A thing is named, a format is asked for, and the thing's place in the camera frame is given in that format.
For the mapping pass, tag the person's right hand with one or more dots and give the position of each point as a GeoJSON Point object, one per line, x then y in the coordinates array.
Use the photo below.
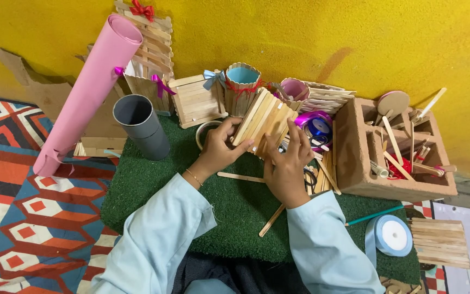
{"type": "Point", "coordinates": [286, 175]}

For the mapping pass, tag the person's left hand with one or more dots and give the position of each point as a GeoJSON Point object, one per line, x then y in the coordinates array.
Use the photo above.
{"type": "Point", "coordinates": [214, 153]}

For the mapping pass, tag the unfinished wooden stick holder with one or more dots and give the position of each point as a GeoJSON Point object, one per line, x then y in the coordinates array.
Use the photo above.
{"type": "Point", "coordinates": [264, 120]}

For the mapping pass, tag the loose wooden craft stick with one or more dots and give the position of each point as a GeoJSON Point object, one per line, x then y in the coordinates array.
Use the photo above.
{"type": "Point", "coordinates": [271, 220]}
{"type": "Point", "coordinates": [239, 177]}

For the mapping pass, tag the pile of wooden sticks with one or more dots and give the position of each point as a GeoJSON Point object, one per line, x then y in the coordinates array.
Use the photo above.
{"type": "Point", "coordinates": [325, 173]}

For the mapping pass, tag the flat wooden stick box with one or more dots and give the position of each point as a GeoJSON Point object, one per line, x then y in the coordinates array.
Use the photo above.
{"type": "Point", "coordinates": [196, 102]}

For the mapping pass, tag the shiny purple ribbon spool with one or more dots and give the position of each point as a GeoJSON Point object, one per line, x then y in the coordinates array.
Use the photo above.
{"type": "Point", "coordinates": [316, 124]}

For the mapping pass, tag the hollow clay brick with sticks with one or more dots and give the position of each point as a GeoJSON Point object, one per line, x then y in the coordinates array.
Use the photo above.
{"type": "Point", "coordinates": [353, 163]}

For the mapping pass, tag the red ribbon band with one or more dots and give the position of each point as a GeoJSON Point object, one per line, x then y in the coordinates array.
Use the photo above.
{"type": "Point", "coordinates": [239, 89]}

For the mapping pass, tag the green artificial grass mat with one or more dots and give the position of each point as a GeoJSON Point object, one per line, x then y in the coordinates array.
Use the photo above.
{"type": "Point", "coordinates": [149, 183]}

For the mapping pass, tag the light blue ribbon bow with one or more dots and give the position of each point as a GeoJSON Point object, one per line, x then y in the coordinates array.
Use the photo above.
{"type": "Point", "coordinates": [213, 77]}

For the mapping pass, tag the grey cardboard tube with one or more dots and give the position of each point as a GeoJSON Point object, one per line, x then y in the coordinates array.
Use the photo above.
{"type": "Point", "coordinates": [143, 126]}

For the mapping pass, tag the round stick holder blue inside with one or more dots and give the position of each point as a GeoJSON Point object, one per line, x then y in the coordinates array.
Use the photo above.
{"type": "Point", "coordinates": [241, 77]}

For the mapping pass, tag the round stick holder pink inside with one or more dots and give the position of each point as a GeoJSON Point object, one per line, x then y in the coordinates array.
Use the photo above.
{"type": "Point", "coordinates": [294, 90]}

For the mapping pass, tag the slatted wooden stick tray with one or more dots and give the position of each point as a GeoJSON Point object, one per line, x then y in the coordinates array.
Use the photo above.
{"type": "Point", "coordinates": [327, 100]}

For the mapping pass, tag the purple ribbon bow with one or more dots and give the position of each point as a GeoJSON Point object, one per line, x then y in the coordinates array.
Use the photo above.
{"type": "Point", "coordinates": [160, 85]}

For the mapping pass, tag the green pencil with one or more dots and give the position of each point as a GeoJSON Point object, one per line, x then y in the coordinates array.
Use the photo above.
{"type": "Point", "coordinates": [373, 215]}

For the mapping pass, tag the person's dark lap clothing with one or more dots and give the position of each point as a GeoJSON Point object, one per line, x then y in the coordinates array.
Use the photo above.
{"type": "Point", "coordinates": [239, 275]}

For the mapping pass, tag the red ribbon bundle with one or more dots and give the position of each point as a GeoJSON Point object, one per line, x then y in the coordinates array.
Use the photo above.
{"type": "Point", "coordinates": [402, 168]}

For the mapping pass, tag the tall wooden stick basket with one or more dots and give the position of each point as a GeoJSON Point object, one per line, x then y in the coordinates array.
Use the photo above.
{"type": "Point", "coordinates": [153, 53]}

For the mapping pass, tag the light blue ribbon spool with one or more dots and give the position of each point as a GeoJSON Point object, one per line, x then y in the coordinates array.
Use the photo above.
{"type": "Point", "coordinates": [394, 236]}

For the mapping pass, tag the round cardboard disc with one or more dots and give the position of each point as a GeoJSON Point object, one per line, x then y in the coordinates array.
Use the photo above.
{"type": "Point", "coordinates": [394, 103]}

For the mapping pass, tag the pink rolled paper sheet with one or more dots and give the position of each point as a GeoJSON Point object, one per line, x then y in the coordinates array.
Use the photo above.
{"type": "Point", "coordinates": [92, 88]}

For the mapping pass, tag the red ribbon bow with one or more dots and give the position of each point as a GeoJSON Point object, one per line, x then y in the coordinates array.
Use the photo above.
{"type": "Point", "coordinates": [142, 9]}

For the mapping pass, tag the flat wooden stick panel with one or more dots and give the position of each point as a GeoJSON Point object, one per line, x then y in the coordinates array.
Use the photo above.
{"type": "Point", "coordinates": [439, 243]}

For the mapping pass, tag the torn brown cardboard sheet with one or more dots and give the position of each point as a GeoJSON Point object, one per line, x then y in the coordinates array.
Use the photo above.
{"type": "Point", "coordinates": [47, 88]}

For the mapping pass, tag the red white checked mat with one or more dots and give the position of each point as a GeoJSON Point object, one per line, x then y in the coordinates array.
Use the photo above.
{"type": "Point", "coordinates": [435, 281]}

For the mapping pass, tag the patterned orange blue rug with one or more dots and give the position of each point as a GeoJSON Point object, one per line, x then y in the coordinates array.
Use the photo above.
{"type": "Point", "coordinates": [27, 224]}

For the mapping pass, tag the small wooden stick frame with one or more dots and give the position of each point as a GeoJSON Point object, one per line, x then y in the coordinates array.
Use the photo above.
{"type": "Point", "coordinates": [100, 146]}

